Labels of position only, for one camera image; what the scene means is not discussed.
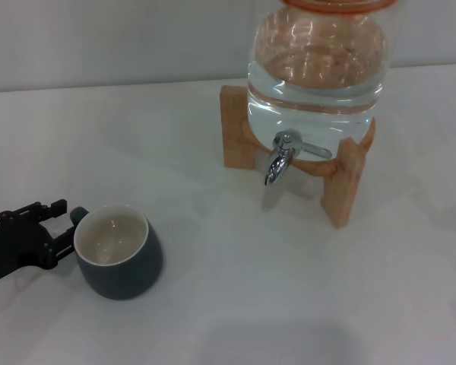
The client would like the orange dispenser lid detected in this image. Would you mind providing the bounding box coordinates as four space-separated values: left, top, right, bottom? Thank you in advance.
280 0 398 15

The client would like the black ceramic cup white inside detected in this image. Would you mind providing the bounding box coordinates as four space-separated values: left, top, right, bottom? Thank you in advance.
68 205 164 300

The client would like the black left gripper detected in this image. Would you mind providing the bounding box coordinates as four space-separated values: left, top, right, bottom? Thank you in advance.
0 198 78 287

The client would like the wooden dispenser stand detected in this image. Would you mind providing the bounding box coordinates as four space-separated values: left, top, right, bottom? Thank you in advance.
220 84 377 230

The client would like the clear glass water dispenser jar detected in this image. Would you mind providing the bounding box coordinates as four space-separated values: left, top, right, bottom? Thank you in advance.
245 6 390 163

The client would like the chrome faucet tap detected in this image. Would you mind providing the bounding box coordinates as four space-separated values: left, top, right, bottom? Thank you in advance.
264 129 334 187

